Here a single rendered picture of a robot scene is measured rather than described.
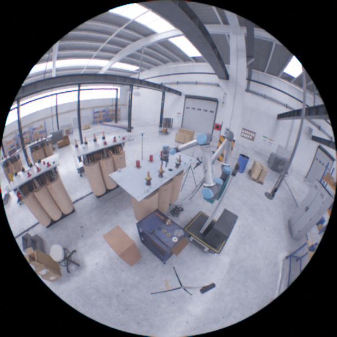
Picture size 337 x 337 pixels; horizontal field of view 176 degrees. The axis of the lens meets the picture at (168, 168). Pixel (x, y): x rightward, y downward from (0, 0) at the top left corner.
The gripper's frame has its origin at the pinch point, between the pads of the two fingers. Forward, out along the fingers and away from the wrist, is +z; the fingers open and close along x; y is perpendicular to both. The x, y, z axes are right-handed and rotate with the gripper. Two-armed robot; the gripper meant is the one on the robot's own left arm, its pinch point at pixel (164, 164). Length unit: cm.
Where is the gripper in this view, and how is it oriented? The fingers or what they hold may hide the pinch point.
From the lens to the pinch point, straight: 177.6
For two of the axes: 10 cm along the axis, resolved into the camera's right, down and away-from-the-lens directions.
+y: -5.9, 3.6, -7.3
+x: 8.0, 3.6, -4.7
